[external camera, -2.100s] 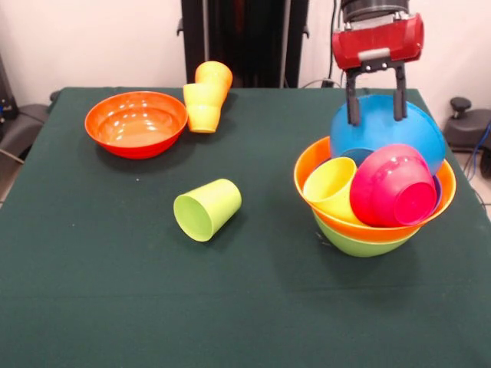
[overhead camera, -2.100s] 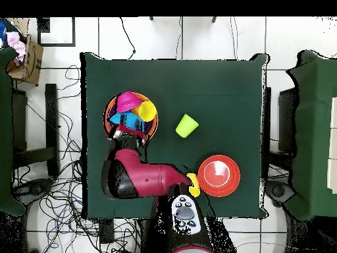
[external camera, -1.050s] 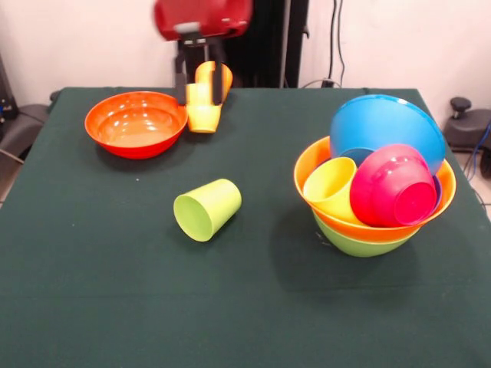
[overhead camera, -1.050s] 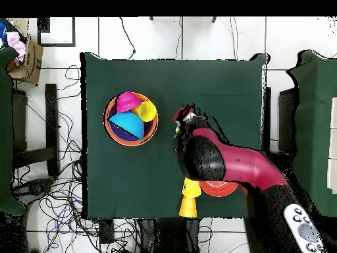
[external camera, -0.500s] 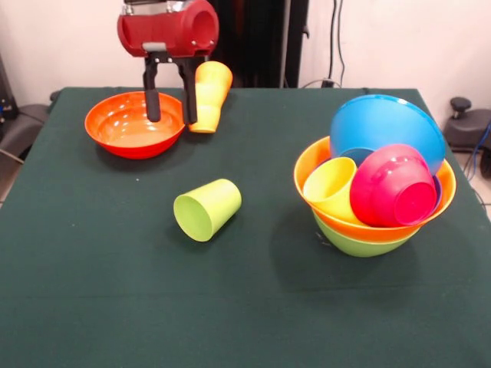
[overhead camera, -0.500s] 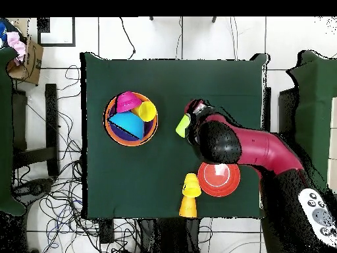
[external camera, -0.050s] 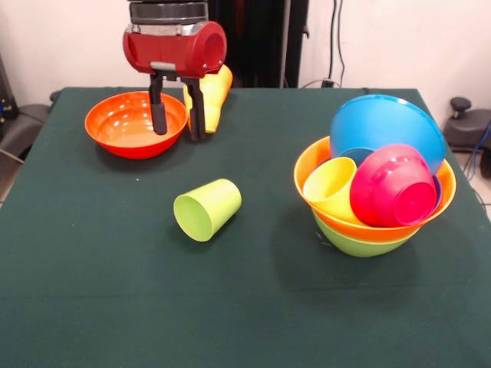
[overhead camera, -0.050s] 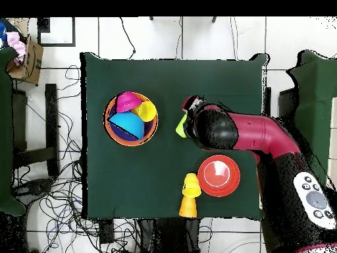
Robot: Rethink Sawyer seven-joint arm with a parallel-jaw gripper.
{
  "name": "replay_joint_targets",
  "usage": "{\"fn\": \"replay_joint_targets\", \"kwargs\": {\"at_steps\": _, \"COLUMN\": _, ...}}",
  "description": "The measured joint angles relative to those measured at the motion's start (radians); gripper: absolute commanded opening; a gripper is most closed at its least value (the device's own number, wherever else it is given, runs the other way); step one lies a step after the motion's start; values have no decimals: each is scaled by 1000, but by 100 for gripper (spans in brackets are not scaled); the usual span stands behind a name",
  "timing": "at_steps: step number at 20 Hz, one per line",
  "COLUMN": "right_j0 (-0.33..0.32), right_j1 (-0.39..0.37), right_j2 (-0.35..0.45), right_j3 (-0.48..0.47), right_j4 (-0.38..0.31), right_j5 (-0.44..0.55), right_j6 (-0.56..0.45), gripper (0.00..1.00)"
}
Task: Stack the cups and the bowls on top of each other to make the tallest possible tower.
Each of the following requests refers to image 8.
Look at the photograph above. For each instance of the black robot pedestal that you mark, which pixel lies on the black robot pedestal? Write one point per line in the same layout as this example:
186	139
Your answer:
171	237

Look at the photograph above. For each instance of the green cloth covered table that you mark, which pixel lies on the green cloth covered table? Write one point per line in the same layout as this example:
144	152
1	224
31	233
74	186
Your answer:
316	92
5	131

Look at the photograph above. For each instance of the cardboard box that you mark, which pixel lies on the cardboard box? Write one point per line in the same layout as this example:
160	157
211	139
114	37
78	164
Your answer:
33	66

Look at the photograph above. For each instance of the large orange bowl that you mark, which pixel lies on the large orange bowl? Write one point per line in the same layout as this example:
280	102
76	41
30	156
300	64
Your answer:
131	144

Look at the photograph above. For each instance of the orange cup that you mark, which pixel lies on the orange cup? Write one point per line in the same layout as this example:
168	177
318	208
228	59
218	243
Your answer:
188	209

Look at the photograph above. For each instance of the black framed white board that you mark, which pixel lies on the black framed white board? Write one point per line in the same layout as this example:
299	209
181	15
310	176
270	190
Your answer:
73	31

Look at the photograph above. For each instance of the green cup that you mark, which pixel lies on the green cup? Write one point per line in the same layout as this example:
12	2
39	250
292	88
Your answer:
181	129

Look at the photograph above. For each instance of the dark green tablecloth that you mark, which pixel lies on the dark green tablecloth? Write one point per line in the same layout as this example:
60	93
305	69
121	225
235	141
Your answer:
158	171

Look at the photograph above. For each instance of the black bench frame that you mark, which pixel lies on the black bench frame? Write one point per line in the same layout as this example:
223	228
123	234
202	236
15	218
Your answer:
51	118

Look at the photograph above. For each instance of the pink cloth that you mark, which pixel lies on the pink cloth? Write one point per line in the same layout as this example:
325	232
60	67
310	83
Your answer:
15	44

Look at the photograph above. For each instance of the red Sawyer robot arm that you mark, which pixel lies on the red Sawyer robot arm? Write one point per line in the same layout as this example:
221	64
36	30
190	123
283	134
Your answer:
258	131

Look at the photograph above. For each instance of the blue bowl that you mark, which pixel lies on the blue bowl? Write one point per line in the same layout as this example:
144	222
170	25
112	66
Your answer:
129	122

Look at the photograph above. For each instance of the red bowl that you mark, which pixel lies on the red bowl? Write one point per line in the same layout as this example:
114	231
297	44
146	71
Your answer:
218	175

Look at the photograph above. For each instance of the small black box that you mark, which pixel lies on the small black box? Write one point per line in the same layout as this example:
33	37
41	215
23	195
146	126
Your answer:
106	232

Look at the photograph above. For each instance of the white box stack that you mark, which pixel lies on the white box stack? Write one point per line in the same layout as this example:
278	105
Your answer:
333	131

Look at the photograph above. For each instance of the purple bowl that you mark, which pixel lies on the purple bowl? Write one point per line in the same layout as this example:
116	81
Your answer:
123	134

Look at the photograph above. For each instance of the small pink bowl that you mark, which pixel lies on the small pink bowl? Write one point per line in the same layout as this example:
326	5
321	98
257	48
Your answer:
127	101

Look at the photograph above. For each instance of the yellow cup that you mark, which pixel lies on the yellow cup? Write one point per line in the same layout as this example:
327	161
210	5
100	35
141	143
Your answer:
192	191
147	112

